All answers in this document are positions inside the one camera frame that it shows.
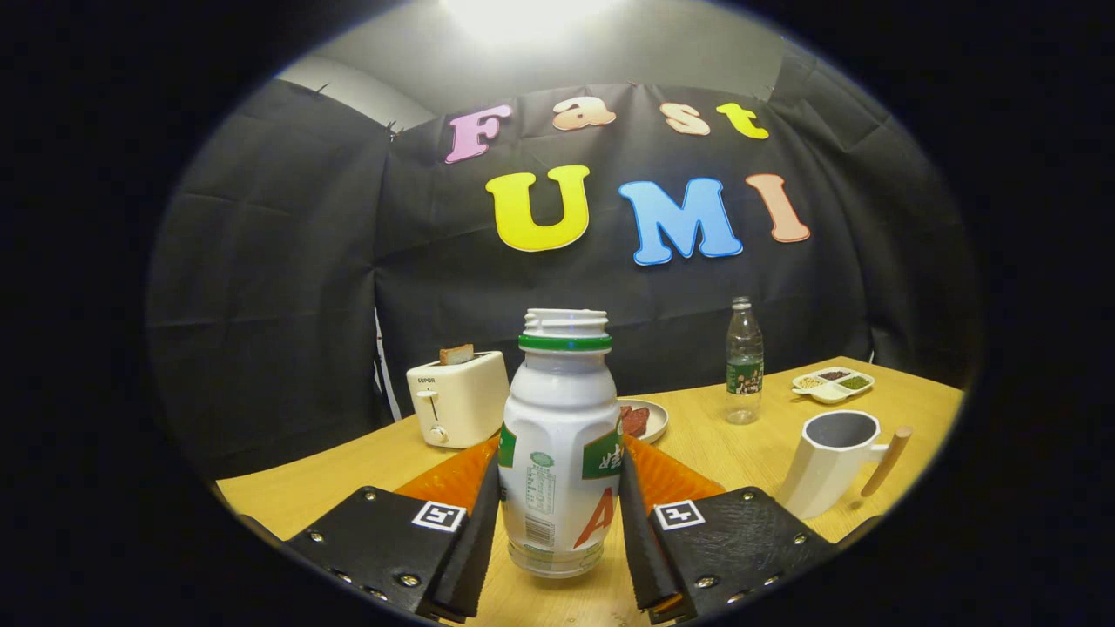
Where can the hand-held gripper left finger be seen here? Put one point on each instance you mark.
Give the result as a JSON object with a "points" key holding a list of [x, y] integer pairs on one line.
{"points": [[475, 557]]}

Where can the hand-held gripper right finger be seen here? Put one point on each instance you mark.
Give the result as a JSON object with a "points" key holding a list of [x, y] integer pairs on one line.
{"points": [[640, 557]]}

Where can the white juice bottle green collar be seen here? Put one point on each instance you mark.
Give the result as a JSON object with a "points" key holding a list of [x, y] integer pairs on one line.
{"points": [[557, 409]]}

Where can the clear plastic water bottle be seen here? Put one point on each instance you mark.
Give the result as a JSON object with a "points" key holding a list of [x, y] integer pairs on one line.
{"points": [[745, 348]]}

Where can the round beige plate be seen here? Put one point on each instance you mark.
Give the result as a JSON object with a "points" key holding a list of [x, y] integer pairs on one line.
{"points": [[658, 427]]}

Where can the red meat slices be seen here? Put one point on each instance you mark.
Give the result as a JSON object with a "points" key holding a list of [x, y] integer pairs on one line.
{"points": [[636, 421]]}

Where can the wooden table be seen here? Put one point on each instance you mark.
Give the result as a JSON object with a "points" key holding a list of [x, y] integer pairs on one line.
{"points": [[740, 453]]}

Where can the cream toaster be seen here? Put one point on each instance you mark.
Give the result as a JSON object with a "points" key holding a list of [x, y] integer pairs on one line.
{"points": [[470, 396]]}

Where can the slice of toast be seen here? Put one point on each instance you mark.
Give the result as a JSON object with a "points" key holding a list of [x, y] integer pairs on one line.
{"points": [[456, 354]]}

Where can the white divided dish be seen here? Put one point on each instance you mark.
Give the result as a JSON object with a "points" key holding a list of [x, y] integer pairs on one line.
{"points": [[823, 394]]}

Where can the green beans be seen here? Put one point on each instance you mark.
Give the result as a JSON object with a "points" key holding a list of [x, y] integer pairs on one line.
{"points": [[854, 382]]}

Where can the ceiling light panel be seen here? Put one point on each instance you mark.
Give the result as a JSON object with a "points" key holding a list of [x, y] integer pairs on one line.
{"points": [[523, 17]]}

